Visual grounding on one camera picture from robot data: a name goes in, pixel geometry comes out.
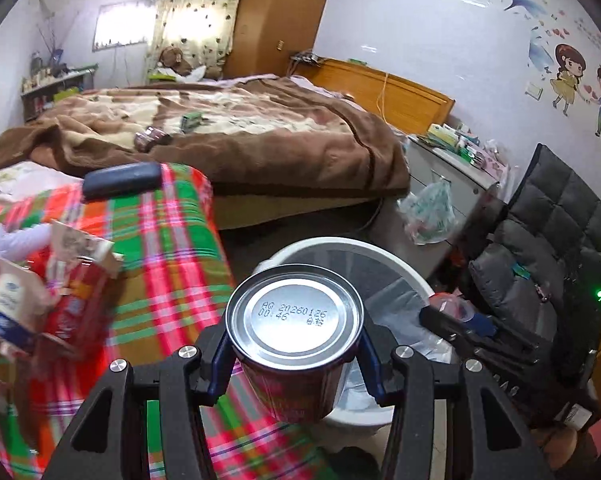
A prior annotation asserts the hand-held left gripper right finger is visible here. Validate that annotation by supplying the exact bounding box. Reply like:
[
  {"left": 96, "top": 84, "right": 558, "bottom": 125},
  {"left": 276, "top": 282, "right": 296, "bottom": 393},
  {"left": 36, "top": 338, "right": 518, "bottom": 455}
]
[{"left": 355, "top": 322, "right": 554, "bottom": 480}]

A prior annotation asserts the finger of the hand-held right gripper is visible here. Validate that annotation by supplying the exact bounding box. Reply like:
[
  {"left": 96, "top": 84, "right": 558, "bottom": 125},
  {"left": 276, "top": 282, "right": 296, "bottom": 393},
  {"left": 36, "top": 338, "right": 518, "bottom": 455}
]
[{"left": 419, "top": 304, "right": 497, "bottom": 357}]

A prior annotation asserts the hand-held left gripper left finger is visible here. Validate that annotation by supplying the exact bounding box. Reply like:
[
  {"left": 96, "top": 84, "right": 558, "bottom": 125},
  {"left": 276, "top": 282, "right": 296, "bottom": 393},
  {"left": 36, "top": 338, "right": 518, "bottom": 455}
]
[{"left": 40, "top": 327, "right": 241, "bottom": 480}]

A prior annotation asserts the clear red plastic piece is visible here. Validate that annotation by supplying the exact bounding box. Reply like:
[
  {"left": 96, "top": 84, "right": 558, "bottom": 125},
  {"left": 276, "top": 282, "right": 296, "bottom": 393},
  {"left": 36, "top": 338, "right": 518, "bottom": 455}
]
[{"left": 429, "top": 294, "right": 476, "bottom": 322}]

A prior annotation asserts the red drink can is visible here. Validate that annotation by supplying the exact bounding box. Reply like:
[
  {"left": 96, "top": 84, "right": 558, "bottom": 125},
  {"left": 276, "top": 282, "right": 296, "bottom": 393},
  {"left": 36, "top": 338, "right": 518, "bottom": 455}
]
[{"left": 225, "top": 266, "right": 366, "bottom": 423}]

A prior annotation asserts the white round trash bin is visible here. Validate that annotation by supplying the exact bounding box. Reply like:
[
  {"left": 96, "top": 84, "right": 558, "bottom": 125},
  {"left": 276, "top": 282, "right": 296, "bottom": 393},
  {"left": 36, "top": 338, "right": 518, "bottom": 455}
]
[{"left": 253, "top": 237, "right": 454, "bottom": 428}]

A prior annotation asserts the clear plastic bin liner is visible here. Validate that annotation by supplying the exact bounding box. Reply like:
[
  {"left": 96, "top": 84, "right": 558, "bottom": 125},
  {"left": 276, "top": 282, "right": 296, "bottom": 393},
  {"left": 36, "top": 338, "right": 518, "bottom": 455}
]
[{"left": 331, "top": 280, "right": 454, "bottom": 413}]

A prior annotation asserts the plaid blanket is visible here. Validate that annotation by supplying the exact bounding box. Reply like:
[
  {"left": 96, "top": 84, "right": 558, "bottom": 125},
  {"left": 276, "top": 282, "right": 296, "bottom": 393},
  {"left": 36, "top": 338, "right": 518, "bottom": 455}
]
[{"left": 0, "top": 162, "right": 341, "bottom": 480}]

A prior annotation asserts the hanging plastic bag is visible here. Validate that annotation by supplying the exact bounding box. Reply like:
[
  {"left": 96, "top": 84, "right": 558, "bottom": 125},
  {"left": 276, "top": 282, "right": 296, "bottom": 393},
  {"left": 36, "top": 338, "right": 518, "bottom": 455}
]
[{"left": 398, "top": 180, "right": 459, "bottom": 246}]

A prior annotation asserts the grey cushioned chair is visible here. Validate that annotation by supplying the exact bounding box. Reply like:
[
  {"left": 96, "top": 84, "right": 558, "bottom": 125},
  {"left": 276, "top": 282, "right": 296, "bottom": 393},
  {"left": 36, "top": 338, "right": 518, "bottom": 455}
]
[{"left": 468, "top": 144, "right": 601, "bottom": 361}]

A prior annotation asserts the white bedside cabinet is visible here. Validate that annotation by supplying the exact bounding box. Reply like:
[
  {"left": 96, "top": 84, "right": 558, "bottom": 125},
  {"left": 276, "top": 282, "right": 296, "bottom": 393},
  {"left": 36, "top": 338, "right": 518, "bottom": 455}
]
[{"left": 405, "top": 132, "right": 504, "bottom": 261}]

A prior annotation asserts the red carton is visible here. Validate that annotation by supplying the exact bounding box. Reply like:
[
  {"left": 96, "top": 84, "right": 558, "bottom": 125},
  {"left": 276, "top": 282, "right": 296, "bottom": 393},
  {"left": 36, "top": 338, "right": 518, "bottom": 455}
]
[{"left": 38, "top": 220, "right": 126, "bottom": 361}]

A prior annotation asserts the pile of small boxes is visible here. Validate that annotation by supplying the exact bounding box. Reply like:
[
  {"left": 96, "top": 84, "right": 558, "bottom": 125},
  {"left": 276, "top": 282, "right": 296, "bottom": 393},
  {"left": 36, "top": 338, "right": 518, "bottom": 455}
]
[{"left": 425, "top": 122, "right": 511, "bottom": 171}]

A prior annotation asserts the dark blue glasses case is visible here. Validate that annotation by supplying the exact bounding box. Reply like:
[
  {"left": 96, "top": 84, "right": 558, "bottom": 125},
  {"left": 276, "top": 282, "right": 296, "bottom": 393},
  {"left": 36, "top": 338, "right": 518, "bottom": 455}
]
[{"left": 83, "top": 162, "right": 162, "bottom": 201}]

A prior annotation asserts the blue white carton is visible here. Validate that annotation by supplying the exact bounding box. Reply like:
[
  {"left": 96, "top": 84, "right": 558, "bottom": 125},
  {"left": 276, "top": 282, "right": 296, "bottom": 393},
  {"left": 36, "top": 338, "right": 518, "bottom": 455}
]
[{"left": 0, "top": 255, "right": 56, "bottom": 356}]

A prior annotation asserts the brown fleece blanket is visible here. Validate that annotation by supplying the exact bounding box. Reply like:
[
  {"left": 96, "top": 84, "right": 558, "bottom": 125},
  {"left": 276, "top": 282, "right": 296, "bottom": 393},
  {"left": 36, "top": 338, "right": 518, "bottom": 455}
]
[{"left": 0, "top": 75, "right": 411, "bottom": 198}]

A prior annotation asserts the wooden headboard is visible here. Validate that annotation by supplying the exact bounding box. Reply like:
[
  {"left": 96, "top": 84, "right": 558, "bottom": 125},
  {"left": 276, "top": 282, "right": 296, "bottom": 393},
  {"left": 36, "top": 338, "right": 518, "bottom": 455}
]
[{"left": 303, "top": 57, "right": 456, "bottom": 136}]

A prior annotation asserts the white floral bedsheet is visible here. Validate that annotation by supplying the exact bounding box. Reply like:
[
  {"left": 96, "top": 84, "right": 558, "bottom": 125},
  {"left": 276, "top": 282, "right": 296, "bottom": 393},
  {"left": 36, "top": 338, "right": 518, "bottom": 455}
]
[{"left": 0, "top": 162, "right": 81, "bottom": 206}]

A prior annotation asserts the brown teddy bear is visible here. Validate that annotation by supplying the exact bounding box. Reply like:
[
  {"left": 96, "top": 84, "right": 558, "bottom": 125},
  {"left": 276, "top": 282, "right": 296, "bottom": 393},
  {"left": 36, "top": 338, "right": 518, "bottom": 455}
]
[{"left": 158, "top": 46, "right": 194, "bottom": 78}]

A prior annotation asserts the cluttered shelf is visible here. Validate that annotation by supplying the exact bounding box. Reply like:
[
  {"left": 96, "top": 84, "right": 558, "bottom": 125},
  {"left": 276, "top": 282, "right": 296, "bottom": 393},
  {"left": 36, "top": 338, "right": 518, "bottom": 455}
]
[{"left": 20, "top": 64, "right": 98, "bottom": 123}]

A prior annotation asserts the window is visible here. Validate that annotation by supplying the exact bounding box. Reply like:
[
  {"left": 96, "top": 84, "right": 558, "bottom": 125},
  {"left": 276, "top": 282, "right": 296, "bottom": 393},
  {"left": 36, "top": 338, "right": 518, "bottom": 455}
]
[{"left": 91, "top": 0, "right": 156, "bottom": 52}]

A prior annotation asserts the wooden wardrobe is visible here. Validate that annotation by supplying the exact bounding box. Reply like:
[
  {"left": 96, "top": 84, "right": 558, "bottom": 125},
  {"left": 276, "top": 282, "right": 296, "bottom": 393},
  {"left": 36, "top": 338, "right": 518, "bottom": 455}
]
[{"left": 223, "top": 0, "right": 337, "bottom": 80}]

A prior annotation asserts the patterned curtain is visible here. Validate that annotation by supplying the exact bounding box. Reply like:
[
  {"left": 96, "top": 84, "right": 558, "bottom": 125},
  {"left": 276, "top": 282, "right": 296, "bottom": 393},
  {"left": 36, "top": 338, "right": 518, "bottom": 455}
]
[{"left": 148, "top": 0, "right": 251, "bottom": 81}]

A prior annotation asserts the vase with dry branches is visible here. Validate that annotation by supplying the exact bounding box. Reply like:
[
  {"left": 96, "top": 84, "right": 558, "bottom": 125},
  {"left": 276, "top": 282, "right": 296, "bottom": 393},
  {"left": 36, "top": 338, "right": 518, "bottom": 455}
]
[{"left": 30, "top": 15, "right": 64, "bottom": 68}]

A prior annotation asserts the cartoon couple wall sticker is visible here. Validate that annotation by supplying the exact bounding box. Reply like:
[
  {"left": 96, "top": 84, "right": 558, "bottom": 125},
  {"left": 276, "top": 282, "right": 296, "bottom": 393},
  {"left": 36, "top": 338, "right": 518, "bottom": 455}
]
[{"left": 551, "top": 44, "right": 601, "bottom": 143}]

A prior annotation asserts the blue leaf wall sticker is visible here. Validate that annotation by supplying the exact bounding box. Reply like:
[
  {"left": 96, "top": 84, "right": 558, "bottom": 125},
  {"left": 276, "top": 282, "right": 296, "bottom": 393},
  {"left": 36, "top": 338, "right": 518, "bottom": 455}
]
[{"left": 463, "top": 0, "right": 554, "bottom": 71}]

